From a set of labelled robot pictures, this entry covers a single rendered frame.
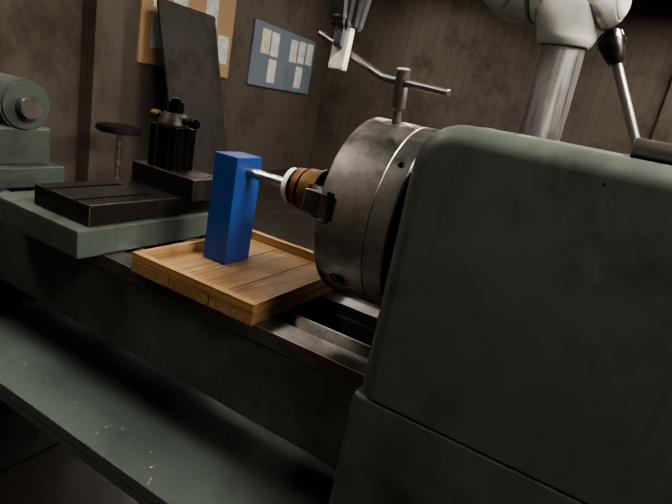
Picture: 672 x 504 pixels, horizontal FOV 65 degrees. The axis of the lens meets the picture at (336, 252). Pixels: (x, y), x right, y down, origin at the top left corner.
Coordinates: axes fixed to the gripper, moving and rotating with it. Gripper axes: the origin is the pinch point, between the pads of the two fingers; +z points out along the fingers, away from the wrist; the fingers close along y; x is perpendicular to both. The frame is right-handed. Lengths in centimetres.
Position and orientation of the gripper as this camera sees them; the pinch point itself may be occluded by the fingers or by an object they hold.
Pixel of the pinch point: (341, 49)
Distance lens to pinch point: 96.8
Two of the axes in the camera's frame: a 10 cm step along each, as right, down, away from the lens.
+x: 8.5, 3.0, -4.4
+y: -4.8, 1.1, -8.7
